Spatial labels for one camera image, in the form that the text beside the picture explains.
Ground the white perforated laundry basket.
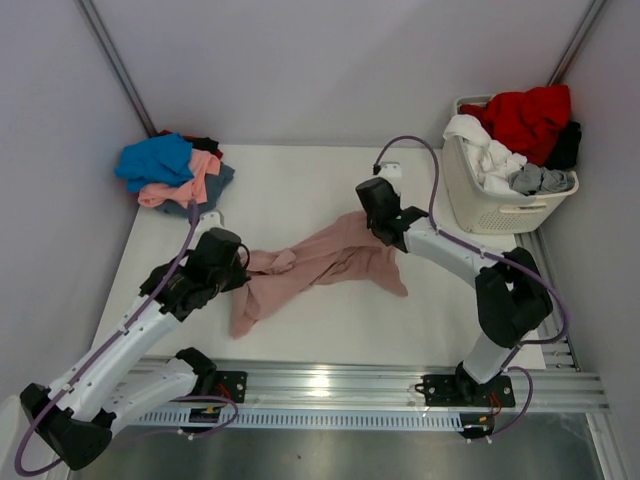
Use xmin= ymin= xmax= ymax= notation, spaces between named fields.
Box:
xmin=442 ymin=95 xmax=579 ymax=235

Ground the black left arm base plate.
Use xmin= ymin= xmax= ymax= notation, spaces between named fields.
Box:
xmin=191 ymin=370 xmax=248 ymax=404

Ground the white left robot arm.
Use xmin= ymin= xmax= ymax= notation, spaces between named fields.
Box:
xmin=18 ymin=227 xmax=248 ymax=471

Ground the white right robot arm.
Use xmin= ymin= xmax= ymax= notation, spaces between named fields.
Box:
xmin=355 ymin=177 xmax=553 ymax=404

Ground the white t-shirt in basket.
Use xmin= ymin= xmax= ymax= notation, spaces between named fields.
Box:
xmin=443 ymin=114 xmax=527 ymax=196

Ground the aluminium frame post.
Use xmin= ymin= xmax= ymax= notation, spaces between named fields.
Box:
xmin=75 ymin=0 xmax=158 ymax=137
xmin=546 ymin=0 xmax=610 ymax=86

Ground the salmon pink t-shirt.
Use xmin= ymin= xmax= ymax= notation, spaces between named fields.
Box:
xmin=138 ymin=149 xmax=221 ymax=208

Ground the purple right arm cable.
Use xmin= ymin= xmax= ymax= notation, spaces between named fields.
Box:
xmin=373 ymin=135 xmax=572 ymax=444

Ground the black folded t-shirt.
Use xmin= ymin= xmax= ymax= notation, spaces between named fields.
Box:
xmin=189 ymin=137 xmax=219 ymax=156

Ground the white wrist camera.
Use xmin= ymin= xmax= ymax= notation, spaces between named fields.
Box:
xmin=196 ymin=211 xmax=224 ymax=232
xmin=378 ymin=162 xmax=402 ymax=183

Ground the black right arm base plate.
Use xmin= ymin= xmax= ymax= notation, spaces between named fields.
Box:
xmin=414 ymin=374 xmax=516 ymax=408

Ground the left aluminium frame post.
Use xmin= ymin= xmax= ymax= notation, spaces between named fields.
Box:
xmin=75 ymin=0 xmax=158 ymax=137

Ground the grey t-shirt in basket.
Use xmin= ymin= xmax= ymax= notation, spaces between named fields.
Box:
xmin=508 ymin=163 xmax=576 ymax=196

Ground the black t-shirt in basket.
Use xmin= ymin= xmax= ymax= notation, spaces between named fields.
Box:
xmin=544 ymin=121 xmax=582 ymax=170

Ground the white slotted cable duct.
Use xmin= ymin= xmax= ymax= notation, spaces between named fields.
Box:
xmin=133 ymin=407 xmax=463 ymax=432

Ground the dusty pink graphic t-shirt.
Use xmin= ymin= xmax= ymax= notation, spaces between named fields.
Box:
xmin=230 ymin=211 xmax=408 ymax=339

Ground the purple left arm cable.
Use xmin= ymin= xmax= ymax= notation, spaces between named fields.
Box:
xmin=13 ymin=198 xmax=239 ymax=476

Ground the red t-shirt in basket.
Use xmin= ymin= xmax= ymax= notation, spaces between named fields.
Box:
xmin=458 ymin=85 xmax=571 ymax=167

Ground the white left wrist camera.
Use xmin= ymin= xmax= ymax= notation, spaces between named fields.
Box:
xmin=196 ymin=211 xmax=224 ymax=232

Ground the right aluminium frame post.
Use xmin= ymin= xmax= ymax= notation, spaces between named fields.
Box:
xmin=546 ymin=0 xmax=610 ymax=86

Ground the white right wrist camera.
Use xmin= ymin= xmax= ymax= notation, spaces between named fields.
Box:
xmin=378 ymin=162 xmax=402 ymax=183

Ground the aluminium mounting rail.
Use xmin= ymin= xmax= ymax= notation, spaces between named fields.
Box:
xmin=214 ymin=359 xmax=610 ymax=413

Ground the right side aluminium rail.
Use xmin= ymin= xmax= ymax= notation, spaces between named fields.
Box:
xmin=515 ymin=230 xmax=581 ymax=372

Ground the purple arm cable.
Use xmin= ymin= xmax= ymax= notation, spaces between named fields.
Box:
xmin=373 ymin=135 xmax=572 ymax=444
xmin=13 ymin=198 xmax=239 ymax=476

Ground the slate blue t-shirt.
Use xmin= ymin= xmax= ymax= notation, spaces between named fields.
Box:
xmin=155 ymin=163 xmax=235 ymax=218

